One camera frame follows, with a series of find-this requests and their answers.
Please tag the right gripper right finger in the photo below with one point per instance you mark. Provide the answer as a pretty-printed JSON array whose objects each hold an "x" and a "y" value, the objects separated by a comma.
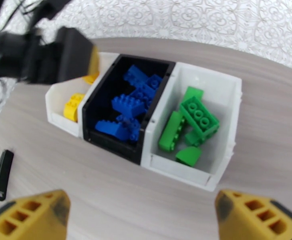
[{"x": 253, "y": 221}]

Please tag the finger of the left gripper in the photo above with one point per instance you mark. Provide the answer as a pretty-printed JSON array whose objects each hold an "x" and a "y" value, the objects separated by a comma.
[
  {"x": 53, "y": 5},
  {"x": 73, "y": 56}
]

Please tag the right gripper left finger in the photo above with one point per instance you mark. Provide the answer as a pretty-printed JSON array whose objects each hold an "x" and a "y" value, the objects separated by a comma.
[{"x": 33, "y": 219}]

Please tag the yellow curved lego brick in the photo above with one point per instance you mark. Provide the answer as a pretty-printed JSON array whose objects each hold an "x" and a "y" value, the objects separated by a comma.
[{"x": 73, "y": 106}]

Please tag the green curved lego brick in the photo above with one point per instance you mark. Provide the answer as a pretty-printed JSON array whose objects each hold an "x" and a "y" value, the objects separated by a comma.
[{"x": 188, "y": 155}]

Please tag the black stapler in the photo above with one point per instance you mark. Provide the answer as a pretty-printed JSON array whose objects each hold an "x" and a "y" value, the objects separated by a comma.
[{"x": 3, "y": 171}]

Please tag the white plastic bin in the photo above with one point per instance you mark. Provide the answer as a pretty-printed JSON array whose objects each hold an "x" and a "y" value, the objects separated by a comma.
[
  {"x": 58, "y": 114},
  {"x": 180, "y": 174}
]

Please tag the black plastic bin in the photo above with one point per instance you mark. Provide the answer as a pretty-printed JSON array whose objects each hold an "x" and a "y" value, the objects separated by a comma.
[{"x": 110, "y": 146}]

